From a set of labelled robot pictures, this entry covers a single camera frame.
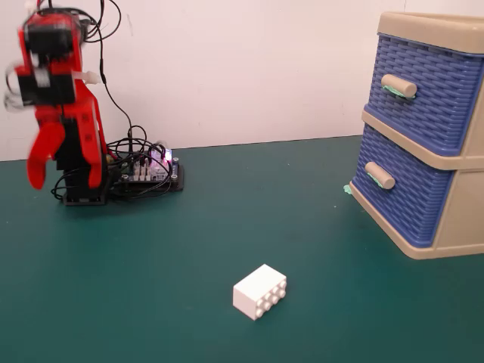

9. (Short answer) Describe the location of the green desk mat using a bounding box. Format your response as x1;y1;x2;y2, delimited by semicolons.
0;134;484;363

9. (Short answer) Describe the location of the robot controller circuit board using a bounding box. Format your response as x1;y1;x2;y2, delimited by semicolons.
111;147;186;193

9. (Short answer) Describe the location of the beige plastic drawer cabinet frame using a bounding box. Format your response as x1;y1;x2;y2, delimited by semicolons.
349;11;484;261

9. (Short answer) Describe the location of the thin black servo cable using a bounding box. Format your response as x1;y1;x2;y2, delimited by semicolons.
77;0;152;152

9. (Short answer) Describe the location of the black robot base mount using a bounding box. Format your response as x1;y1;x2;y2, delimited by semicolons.
62;188;110;207

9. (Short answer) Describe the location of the blue wicker drawer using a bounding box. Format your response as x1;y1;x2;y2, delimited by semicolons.
368;33;484;157
351;123;455;245

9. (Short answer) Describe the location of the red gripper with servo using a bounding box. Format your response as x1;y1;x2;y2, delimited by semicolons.
14;60;109;191

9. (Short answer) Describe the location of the white toy brick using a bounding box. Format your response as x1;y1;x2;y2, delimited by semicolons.
232;263;287;322

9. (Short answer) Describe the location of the blue wicker drawer, long handle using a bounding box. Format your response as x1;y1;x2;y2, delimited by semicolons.
368;33;484;157

